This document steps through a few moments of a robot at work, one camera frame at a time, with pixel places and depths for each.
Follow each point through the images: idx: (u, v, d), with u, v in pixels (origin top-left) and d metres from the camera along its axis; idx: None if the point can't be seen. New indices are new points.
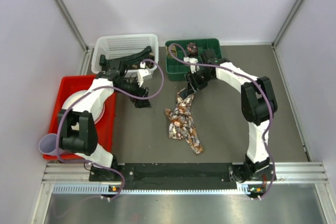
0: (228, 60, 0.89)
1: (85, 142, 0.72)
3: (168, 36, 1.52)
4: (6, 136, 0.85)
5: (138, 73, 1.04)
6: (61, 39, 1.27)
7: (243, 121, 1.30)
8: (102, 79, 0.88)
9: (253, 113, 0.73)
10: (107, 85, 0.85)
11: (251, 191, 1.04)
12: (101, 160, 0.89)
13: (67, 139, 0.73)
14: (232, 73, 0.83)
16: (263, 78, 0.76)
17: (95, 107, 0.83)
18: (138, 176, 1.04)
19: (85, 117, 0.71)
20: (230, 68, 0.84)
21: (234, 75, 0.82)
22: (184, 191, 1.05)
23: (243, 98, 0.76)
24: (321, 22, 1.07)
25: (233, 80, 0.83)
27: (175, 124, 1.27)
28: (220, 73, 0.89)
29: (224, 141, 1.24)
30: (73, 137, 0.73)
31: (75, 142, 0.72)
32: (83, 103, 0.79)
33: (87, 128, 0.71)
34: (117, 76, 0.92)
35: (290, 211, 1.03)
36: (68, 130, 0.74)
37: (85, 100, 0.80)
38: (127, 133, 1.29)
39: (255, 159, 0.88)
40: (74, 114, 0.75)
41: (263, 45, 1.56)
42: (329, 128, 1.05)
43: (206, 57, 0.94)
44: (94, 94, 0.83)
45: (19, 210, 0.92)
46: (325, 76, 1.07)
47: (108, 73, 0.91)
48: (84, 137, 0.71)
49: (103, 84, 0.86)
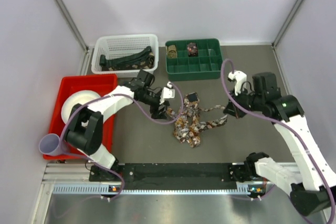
0: (301, 110, 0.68)
1: (87, 142, 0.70)
3: (168, 36, 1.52)
4: (6, 136, 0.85)
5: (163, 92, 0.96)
6: (61, 39, 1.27)
7: (255, 131, 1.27)
8: (125, 88, 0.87)
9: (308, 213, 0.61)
10: (128, 95, 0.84)
11: (251, 191, 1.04)
12: (101, 160, 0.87)
13: (72, 134, 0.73)
14: (306, 152, 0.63)
16: None
17: (109, 110, 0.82)
18: (138, 176, 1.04)
19: (96, 117, 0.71)
20: (305, 143, 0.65)
21: (307, 158, 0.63)
22: (184, 191, 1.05)
23: (304, 194, 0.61)
24: (322, 22, 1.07)
25: (303, 161, 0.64)
27: (180, 127, 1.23)
28: (283, 131, 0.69)
29: (235, 152, 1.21)
30: (77, 133, 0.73)
31: (79, 138, 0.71)
32: (100, 104, 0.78)
33: (94, 129, 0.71)
34: (140, 89, 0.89)
35: (290, 211, 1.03)
36: (77, 125, 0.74)
37: (101, 102, 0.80)
38: (128, 132, 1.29)
39: (260, 173, 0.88)
40: (87, 112, 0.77)
41: (263, 45, 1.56)
42: (328, 128, 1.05)
43: (265, 87, 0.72)
44: (112, 98, 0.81)
45: (19, 211, 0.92)
46: (325, 76, 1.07)
47: (133, 84, 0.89)
48: (88, 136, 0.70)
49: (121, 93, 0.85)
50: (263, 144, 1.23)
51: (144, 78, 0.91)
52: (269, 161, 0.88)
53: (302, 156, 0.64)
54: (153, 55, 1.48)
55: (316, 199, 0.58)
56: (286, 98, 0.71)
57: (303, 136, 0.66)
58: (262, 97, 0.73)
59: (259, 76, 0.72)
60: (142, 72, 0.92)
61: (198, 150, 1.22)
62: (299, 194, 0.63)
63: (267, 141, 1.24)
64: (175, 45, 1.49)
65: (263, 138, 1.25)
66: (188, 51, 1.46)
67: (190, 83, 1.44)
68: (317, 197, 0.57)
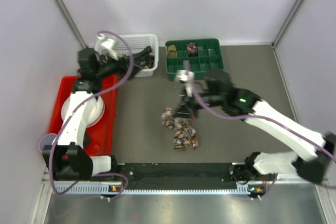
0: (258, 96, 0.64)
1: (80, 173, 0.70)
3: (168, 36, 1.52)
4: (6, 136, 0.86)
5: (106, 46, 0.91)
6: (61, 39, 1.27)
7: (255, 132, 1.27)
8: (78, 94, 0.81)
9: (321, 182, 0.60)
10: (88, 98, 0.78)
11: (251, 191, 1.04)
12: (99, 168, 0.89)
13: (61, 172, 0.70)
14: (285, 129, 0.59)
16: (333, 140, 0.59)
17: (81, 128, 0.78)
18: (138, 176, 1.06)
19: (73, 153, 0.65)
20: (280, 120, 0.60)
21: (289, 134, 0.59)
22: (184, 191, 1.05)
23: (310, 167, 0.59)
24: (322, 22, 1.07)
25: (288, 139, 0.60)
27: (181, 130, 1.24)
28: (254, 121, 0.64)
29: (234, 153, 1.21)
30: (66, 169, 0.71)
31: (71, 173, 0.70)
32: (67, 131, 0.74)
33: (78, 162, 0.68)
34: (95, 81, 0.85)
35: (290, 211, 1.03)
36: (58, 163, 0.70)
37: (68, 127, 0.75)
38: (128, 132, 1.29)
39: (263, 173, 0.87)
40: (61, 146, 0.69)
41: (263, 45, 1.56)
42: (328, 128, 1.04)
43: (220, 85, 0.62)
44: (75, 117, 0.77)
45: (19, 211, 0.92)
46: (325, 76, 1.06)
47: (86, 84, 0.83)
48: (79, 169, 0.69)
49: (80, 101, 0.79)
50: (263, 144, 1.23)
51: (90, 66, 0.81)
52: (263, 156, 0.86)
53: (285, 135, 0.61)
54: (153, 55, 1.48)
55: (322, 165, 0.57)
56: (242, 91, 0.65)
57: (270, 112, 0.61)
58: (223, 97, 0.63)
59: (216, 78, 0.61)
60: (81, 61, 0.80)
61: (198, 149, 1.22)
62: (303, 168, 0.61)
63: (268, 141, 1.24)
64: (175, 45, 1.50)
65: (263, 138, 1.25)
66: (188, 51, 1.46)
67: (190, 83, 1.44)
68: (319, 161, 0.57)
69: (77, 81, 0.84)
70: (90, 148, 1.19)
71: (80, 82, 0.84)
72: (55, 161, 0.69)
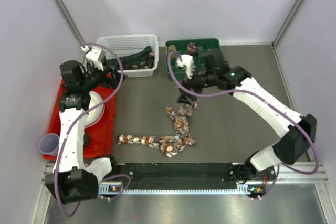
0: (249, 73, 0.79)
1: (87, 193, 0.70)
3: (168, 36, 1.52)
4: (6, 136, 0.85)
5: (90, 57, 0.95)
6: (61, 39, 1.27)
7: (255, 132, 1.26)
8: (67, 111, 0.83)
9: (295, 159, 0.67)
10: (80, 116, 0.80)
11: (251, 191, 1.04)
12: (102, 173, 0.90)
13: (67, 196, 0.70)
14: (265, 103, 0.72)
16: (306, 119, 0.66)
17: (80, 148, 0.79)
18: (138, 176, 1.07)
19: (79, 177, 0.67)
20: (263, 97, 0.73)
21: (268, 109, 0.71)
22: (184, 191, 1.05)
23: (284, 143, 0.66)
24: (322, 22, 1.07)
25: (266, 113, 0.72)
27: (180, 129, 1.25)
28: (240, 96, 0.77)
29: (234, 153, 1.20)
30: (73, 192, 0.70)
31: (77, 196, 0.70)
32: (66, 157, 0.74)
33: (84, 184, 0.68)
34: (81, 94, 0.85)
35: (290, 211, 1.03)
36: (64, 188, 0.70)
37: (66, 152, 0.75)
38: (129, 131, 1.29)
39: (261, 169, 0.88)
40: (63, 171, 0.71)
41: (263, 45, 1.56)
42: (328, 128, 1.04)
43: (214, 63, 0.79)
44: (71, 138, 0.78)
45: (19, 211, 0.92)
46: (325, 76, 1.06)
47: (72, 98, 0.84)
48: (86, 190, 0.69)
49: (71, 119, 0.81)
50: (263, 143, 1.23)
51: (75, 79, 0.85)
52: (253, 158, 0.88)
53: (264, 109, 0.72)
54: (153, 55, 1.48)
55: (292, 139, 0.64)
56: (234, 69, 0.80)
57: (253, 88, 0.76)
58: (214, 73, 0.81)
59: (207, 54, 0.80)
60: (65, 75, 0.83)
61: (198, 149, 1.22)
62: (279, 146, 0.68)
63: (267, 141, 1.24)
64: (175, 45, 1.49)
65: (262, 138, 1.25)
66: (188, 51, 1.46)
67: None
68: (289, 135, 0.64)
69: (63, 98, 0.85)
70: (90, 148, 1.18)
71: (66, 98, 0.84)
72: (60, 185, 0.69)
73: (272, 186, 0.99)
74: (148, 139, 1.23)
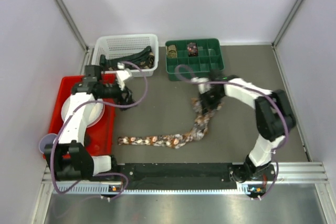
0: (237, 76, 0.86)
1: (81, 171, 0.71)
3: (168, 36, 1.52)
4: (6, 135, 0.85)
5: (118, 75, 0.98)
6: (61, 39, 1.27)
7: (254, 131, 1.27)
8: (79, 94, 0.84)
9: (270, 128, 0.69)
10: (89, 102, 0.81)
11: (251, 191, 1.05)
12: (99, 168, 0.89)
13: (62, 171, 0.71)
14: (243, 88, 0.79)
16: (278, 92, 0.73)
17: (82, 128, 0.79)
18: (138, 176, 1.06)
19: (75, 151, 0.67)
20: (239, 83, 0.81)
21: (246, 91, 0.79)
22: (184, 191, 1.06)
23: (258, 113, 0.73)
24: (322, 22, 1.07)
25: (245, 95, 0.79)
27: (199, 123, 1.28)
28: (229, 88, 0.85)
29: (234, 153, 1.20)
30: (67, 169, 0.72)
31: (71, 173, 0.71)
32: (68, 131, 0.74)
33: (80, 160, 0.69)
34: (95, 84, 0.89)
35: (290, 211, 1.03)
36: (60, 162, 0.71)
37: (69, 127, 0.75)
38: (129, 130, 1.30)
39: (258, 163, 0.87)
40: (62, 145, 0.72)
41: (263, 45, 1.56)
42: (328, 128, 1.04)
43: (214, 76, 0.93)
44: (76, 116, 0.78)
45: (19, 211, 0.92)
46: (325, 76, 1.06)
47: (85, 85, 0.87)
48: (80, 168, 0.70)
49: (80, 102, 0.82)
50: None
51: (94, 73, 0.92)
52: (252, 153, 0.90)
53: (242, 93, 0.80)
54: (153, 55, 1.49)
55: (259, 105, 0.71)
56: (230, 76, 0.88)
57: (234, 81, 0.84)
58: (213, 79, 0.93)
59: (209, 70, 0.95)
60: (86, 68, 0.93)
61: (197, 148, 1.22)
62: (258, 118, 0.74)
63: None
64: (175, 45, 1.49)
65: None
66: (189, 51, 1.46)
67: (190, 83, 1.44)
68: (257, 101, 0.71)
69: (76, 85, 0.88)
70: (90, 148, 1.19)
71: (80, 84, 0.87)
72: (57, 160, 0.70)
73: (271, 187, 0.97)
74: (153, 138, 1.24)
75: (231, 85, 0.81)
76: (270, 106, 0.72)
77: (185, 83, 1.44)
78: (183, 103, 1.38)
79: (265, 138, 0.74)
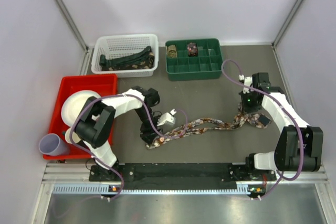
0: (281, 91, 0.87)
1: (96, 134, 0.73)
3: (168, 36, 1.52)
4: (6, 135, 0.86)
5: (166, 115, 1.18)
6: (61, 39, 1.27)
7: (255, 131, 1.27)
8: (136, 91, 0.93)
9: (286, 160, 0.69)
10: (139, 97, 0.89)
11: (251, 191, 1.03)
12: (104, 158, 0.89)
13: (82, 125, 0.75)
14: (280, 107, 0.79)
16: (314, 129, 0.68)
17: (121, 109, 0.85)
18: (138, 176, 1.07)
19: (107, 111, 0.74)
20: (280, 102, 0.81)
21: (281, 112, 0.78)
22: (184, 191, 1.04)
23: (281, 140, 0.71)
24: (322, 22, 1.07)
25: (279, 115, 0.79)
27: (212, 120, 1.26)
28: (266, 102, 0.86)
29: (234, 153, 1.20)
30: (86, 125, 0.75)
31: (87, 130, 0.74)
32: (112, 101, 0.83)
33: (105, 121, 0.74)
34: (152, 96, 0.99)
35: (289, 211, 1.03)
36: (88, 117, 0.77)
37: (115, 99, 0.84)
38: (128, 130, 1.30)
39: (258, 167, 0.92)
40: (100, 105, 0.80)
41: (263, 45, 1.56)
42: (328, 127, 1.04)
43: (259, 81, 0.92)
44: (124, 98, 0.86)
45: (19, 210, 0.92)
46: (325, 76, 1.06)
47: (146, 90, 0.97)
48: (98, 128, 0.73)
49: (133, 94, 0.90)
50: (266, 143, 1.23)
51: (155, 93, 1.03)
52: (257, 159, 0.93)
53: (277, 110, 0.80)
54: (153, 55, 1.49)
55: (284, 135, 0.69)
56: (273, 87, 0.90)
57: (277, 96, 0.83)
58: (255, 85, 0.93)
59: (254, 74, 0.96)
60: (150, 89, 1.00)
61: (197, 148, 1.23)
62: (279, 145, 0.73)
63: (269, 141, 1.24)
64: (175, 45, 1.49)
65: (264, 137, 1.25)
66: (188, 51, 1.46)
67: (190, 83, 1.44)
68: (286, 130, 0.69)
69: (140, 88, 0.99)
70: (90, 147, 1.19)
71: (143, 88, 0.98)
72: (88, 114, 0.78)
73: (275, 186, 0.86)
74: (181, 131, 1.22)
75: (271, 98, 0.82)
76: (297, 139, 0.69)
77: (185, 83, 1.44)
78: (190, 102, 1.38)
79: (276, 166, 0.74)
